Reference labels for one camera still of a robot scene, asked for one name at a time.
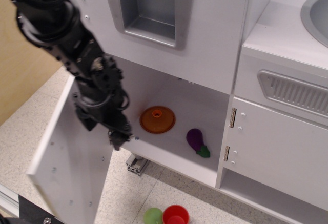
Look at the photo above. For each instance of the brass hinge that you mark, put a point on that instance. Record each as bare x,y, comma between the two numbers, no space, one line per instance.
226,153
232,118

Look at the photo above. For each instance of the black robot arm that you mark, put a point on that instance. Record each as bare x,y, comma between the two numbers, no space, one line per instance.
56,27

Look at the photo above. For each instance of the white low fridge door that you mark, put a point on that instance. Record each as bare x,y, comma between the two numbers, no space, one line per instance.
70,165

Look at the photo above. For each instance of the orange toy lid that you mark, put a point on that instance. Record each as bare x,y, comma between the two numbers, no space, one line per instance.
157,119

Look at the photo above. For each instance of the green toy ball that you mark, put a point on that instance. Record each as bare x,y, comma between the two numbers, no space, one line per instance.
153,216

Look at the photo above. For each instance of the grey vent panel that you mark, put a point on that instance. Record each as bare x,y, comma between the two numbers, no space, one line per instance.
293,92

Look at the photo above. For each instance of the aluminium extrusion bar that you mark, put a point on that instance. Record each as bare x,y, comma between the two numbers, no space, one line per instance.
137,164

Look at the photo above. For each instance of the plywood board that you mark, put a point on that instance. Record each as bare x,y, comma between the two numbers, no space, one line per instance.
24,67

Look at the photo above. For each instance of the white toy fridge cabinet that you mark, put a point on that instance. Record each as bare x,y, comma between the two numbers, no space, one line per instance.
195,83

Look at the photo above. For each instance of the aluminium rail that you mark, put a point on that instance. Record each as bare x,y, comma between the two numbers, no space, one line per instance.
9,202

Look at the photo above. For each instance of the purple toy eggplant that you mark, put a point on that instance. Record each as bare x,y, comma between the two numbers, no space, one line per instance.
194,138

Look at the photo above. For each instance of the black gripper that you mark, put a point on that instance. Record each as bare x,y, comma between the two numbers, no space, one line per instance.
107,112

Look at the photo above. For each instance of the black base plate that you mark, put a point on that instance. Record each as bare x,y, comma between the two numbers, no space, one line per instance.
32,213

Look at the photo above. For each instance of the white toy kitchen counter unit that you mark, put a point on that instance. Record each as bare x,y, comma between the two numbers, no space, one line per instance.
278,154

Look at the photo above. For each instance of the red toy cup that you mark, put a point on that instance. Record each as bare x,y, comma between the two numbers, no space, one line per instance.
175,214

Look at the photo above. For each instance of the lower brass hinge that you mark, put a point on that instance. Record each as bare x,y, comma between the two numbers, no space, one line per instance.
226,153

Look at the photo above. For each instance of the upper brass hinge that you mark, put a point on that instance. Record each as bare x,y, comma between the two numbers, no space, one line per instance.
232,118

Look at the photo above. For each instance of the grey ice dispenser recess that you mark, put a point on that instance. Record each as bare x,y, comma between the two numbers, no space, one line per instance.
165,22

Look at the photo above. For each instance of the grey toy sink basin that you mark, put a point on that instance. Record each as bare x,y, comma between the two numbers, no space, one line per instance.
314,18

